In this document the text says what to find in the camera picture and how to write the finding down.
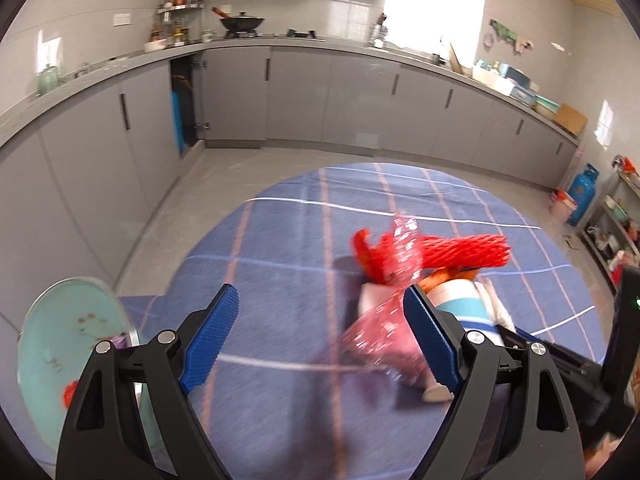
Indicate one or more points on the metal faucet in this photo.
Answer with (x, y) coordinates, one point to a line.
(441, 52)

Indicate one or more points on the leaning chopping board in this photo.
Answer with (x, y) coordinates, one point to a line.
(457, 62)

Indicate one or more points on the grey lower cabinets with counter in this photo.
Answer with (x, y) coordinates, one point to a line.
(310, 95)

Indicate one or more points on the teal trash bin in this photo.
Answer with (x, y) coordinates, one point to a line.
(60, 330)

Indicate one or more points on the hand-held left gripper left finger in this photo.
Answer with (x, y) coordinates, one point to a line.
(210, 345)

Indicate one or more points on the black wok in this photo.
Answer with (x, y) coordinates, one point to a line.
(242, 22)

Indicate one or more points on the white and red bucket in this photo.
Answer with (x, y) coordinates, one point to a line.
(565, 207)

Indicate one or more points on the wooden board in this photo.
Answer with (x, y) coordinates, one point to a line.
(570, 119)

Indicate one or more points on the green basin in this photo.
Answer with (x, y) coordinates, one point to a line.
(547, 105)

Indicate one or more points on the red plastic bags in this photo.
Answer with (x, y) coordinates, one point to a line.
(70, 393)

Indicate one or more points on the white bowl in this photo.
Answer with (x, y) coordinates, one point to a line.
(155, 46)

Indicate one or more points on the blue gas cylinder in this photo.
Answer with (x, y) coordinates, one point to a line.
(582, 195)

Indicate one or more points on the cardboard scrap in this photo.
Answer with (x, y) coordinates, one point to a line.
(571, 241)

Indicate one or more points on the wall hooks with cloths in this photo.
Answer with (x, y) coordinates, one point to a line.
(505, 32)

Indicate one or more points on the gas stove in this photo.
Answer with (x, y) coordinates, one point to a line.
(300, 35)

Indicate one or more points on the blue plaid tablecloth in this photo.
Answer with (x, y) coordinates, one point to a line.
(300, 285)

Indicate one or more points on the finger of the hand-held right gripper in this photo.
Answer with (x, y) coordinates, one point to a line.
(575, 360)

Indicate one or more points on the small glass jar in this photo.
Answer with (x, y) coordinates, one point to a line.
(208, 36)

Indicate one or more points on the metal spice rack with bottles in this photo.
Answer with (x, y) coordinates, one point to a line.
(175, 15)

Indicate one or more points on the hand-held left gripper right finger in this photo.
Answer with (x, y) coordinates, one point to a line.
(432, 340)

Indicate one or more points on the small red mesh net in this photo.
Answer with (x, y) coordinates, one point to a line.
(460, 252)

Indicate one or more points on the utensil holder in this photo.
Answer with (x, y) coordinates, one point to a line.
(378, 35)

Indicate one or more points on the pink plastic bag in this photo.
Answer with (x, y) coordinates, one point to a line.
(380, 340)

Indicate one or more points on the orange wrapper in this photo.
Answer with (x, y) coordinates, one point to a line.
(445, 276)

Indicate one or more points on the small white box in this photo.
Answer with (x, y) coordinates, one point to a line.
(372, 297)

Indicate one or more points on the blue container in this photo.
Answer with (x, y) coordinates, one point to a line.
(177, 120)

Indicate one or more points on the blue storage box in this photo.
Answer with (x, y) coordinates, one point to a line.
(522, 92)

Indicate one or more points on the purple plastic wrapper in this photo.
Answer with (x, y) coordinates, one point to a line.
(120, 342)

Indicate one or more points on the bright window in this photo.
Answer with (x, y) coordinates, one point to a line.
(435, 5)

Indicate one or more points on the white basin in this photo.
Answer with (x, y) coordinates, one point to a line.
(492, 80)

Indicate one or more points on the green teapot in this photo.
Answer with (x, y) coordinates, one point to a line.
(47, 80)

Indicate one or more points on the metal shelf rack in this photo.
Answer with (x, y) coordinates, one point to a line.
(607, 230)

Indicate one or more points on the white wall socket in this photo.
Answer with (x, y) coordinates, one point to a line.
(122, 19)

